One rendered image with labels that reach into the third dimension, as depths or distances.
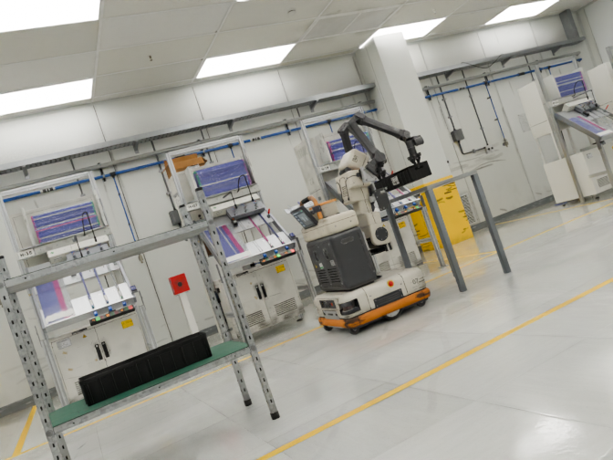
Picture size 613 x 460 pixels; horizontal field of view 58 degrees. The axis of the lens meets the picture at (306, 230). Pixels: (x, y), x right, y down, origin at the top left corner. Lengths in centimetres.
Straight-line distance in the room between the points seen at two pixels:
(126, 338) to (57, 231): 107
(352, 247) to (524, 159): 610
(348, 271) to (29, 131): 427
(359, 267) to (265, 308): 159
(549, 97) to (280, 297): 476
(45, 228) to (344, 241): 258
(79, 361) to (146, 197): 248
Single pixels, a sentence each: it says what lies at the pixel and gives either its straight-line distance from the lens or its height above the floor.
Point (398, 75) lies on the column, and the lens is 789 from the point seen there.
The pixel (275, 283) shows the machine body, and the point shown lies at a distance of 524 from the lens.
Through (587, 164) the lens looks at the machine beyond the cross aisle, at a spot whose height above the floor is 45.
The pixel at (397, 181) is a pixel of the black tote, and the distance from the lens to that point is 427.
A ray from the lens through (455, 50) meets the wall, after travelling 938.
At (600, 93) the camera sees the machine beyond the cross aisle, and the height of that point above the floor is 134.
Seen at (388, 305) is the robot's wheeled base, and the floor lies 11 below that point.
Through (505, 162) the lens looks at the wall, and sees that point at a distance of 932.
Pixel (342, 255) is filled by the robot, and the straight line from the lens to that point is 379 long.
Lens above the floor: 73
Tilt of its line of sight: 1 degrees up
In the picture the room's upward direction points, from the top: 19 degrees counter-clockwise
